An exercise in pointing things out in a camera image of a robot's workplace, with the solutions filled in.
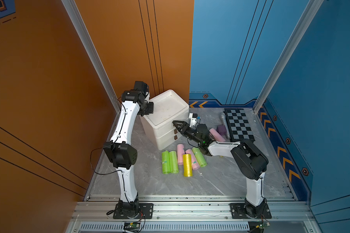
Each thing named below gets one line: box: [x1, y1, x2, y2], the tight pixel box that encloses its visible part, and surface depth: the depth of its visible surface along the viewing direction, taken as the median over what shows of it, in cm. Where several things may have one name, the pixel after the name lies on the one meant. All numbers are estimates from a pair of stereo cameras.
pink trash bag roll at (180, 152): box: [176, 143, 185, 166], surface depth 93 cm
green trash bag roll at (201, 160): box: [192, 147, 208, 168], surface depth 90 cm
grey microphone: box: [219, 112, 231, 140], surface depth 111 cm
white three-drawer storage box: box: [139, 89, 190, 151], surface depth 89 cm
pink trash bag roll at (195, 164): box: [185, 148, 201, 171], surface depth 88 cm
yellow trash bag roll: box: [182, 153, 193, 178], surface depth 86 cm
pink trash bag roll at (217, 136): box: [209, 128, 227, 143], surface depth 103 cm
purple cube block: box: [216, 124, 228, 136], surface depth 104 cm
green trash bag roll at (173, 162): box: [169, 150, 179, 174], surface depth 89 cm
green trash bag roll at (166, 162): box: [161, 150, 171, 175], surface depth 89 cm
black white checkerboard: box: [223, 108, 256, 143], surface depth 107 cm
